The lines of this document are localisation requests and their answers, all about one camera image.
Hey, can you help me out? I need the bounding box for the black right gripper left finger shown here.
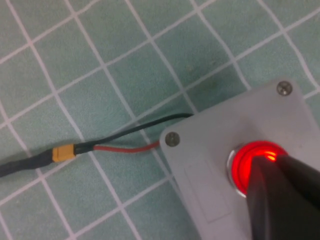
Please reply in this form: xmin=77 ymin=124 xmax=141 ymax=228
xmin=245 ymin=155 xmax=320 ymax=240

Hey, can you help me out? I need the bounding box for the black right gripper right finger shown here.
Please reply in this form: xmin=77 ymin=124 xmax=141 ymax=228
xmin=274 ymin=154 xmax=320 ymax=210

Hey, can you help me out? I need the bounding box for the lit red indicator button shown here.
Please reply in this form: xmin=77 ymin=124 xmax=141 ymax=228
xmin=226 ymin=140 xmax=289 ymax=199

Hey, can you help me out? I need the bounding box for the small silver box screw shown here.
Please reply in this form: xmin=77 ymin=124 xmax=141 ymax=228
xmin=276 ymin=80 xmax=294 ymax=96
xmin=165 ymin=131 xmax=181 ymax=147

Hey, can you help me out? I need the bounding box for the green white checked tablecloth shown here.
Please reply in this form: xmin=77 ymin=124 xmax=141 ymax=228
xmin=0 ymin=0 xmax=320 ymax=240

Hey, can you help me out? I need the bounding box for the grey black button switch box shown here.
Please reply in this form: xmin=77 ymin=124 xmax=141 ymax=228
xmin=159 ymin=79 xmax=320 ymax=240

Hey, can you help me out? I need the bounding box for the thin black wire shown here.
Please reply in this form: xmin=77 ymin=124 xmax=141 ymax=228
xmin=74 ymin=113 xmax=195 ymax=154

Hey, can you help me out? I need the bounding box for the thin red wire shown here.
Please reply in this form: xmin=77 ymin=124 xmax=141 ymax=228
xmin=93 ymin=140 xmax=161 ymax=154

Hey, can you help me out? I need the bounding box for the black sleeved cable yellow connector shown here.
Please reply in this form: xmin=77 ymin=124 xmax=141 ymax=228
xmin=0 ymin=143 xmax=95 ymax=179

